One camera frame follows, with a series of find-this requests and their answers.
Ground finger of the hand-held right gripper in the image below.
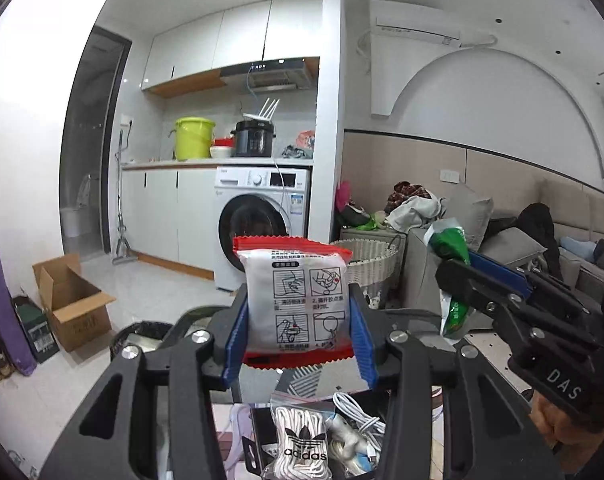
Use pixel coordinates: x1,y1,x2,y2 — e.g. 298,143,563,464
467,249,604,333
434,257,600,361

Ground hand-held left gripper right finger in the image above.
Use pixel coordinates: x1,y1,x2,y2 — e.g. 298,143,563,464
348,284,565,480

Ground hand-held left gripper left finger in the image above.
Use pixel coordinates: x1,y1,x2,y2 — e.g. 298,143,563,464
39,284,250,480

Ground green and white medicine sachet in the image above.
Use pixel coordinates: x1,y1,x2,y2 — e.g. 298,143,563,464
424,217,475,338

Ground red and white packet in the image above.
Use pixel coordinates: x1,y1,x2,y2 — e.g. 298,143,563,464
232,235,355,368

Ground white cable bundle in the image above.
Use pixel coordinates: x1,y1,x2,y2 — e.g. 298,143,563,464
327,392,388,478

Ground black cardboard box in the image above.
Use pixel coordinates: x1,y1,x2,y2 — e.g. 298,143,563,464
242,395,398,480

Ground clear bag of white shoelaces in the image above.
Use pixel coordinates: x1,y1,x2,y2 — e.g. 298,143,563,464
262,405,333,480

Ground person's right hand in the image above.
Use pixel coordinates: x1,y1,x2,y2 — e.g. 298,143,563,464
529,392,604,461

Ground grey flat cushion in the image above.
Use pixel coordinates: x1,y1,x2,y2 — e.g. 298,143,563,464
479,227,548,271

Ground black clothing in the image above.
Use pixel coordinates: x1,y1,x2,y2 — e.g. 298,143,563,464
484,203,563,281

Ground grey upright cushion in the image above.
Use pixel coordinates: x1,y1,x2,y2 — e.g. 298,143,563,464
439,182,495,251

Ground grey sofa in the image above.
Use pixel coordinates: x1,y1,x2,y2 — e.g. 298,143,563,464
404,180,604,341

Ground white wicker basket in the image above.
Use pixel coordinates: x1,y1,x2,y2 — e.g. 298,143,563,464
329,239,405,311

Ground light blue clothing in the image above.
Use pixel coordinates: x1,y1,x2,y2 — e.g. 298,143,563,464
559,237,604,268

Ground black trash bin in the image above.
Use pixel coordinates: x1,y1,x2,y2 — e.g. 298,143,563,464
109,321,175,366

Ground pile of clothes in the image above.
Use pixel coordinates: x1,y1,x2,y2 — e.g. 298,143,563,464
384,181,448,233

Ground white base cabinets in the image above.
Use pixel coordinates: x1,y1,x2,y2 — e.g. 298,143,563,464
121,167,217,271

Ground white washing machine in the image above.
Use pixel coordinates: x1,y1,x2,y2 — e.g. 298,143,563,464
213,166,313,293

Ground brown cardboard box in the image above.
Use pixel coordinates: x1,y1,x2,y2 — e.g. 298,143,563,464
32,252,117,353

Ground mop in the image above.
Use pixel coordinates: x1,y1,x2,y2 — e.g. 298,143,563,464
112,120,134,267

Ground dark green box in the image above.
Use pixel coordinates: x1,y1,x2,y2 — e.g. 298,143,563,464
12,295,60,365

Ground black rice cooker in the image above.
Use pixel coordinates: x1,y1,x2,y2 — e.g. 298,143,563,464
230,120,278,158

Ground yellow-green plastic bucket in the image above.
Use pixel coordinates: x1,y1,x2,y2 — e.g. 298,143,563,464
169,116,216,162

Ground white router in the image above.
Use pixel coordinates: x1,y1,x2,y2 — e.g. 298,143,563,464
241,99,280,123

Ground purple rolled mat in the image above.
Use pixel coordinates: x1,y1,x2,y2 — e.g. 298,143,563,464
0,230,38,377

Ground white air conditioner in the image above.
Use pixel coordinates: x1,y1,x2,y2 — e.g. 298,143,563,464
374,15,463,48

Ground range hood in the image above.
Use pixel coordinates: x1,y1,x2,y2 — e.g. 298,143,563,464
219,60,315,92

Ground white wall cabinets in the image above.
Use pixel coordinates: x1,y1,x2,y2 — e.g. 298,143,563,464
141,0,325,92

